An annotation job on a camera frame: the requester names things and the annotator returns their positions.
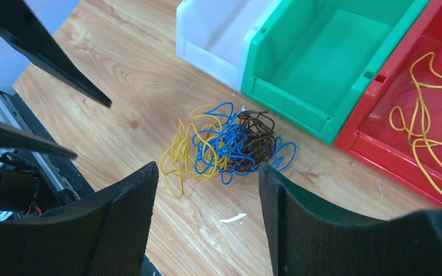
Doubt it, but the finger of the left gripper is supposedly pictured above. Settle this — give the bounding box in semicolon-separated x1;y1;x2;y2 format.
0;1;112;108
0;122;77;159

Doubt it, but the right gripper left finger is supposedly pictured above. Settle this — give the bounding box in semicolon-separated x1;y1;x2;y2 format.
0;162;159;275

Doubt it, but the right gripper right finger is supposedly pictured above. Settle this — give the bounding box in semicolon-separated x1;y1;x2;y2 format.
258;163;442;275

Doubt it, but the blue wire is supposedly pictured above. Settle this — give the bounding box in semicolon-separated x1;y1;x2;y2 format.
191;101;298;186

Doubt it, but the yellow wire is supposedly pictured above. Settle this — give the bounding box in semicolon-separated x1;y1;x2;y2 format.
159;104;230;200
388;51;442;210

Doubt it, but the white scrap on table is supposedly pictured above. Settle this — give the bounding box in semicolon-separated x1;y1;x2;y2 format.
219;213;247;223

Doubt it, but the red plastic bin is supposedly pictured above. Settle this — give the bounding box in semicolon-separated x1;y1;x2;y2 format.
334;1;442;206

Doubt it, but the green plastic bin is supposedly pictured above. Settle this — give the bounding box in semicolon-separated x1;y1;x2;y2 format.
241;1;428;144

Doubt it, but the white plastic bin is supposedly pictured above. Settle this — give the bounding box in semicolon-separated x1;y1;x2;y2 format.
176;0;280;91

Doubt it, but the aluminium rail frame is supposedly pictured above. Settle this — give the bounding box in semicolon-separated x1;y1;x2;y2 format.
0;92;80;221

